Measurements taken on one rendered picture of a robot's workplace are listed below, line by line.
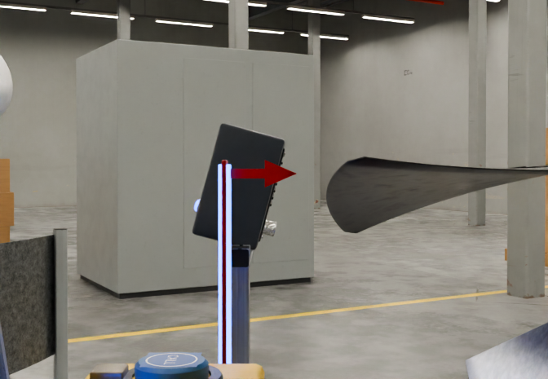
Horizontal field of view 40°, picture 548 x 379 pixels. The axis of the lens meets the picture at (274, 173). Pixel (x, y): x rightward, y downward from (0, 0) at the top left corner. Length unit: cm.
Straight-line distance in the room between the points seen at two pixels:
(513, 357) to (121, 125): 606
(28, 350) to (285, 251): 502
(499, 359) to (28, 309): 196
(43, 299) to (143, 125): 426
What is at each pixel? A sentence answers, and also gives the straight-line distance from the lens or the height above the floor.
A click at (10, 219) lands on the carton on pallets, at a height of 57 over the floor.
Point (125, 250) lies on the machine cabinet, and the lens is 669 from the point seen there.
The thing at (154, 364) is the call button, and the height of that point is 108.
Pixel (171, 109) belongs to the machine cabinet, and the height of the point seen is 166.
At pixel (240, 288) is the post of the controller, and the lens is 120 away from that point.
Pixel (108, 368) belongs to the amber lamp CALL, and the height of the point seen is 108.
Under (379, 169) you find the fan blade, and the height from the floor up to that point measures 118.
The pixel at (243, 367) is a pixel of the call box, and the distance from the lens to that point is 45.
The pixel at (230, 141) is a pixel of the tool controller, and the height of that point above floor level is 122.
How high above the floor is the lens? 119
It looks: 1 degrees down
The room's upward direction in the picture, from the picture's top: straight up
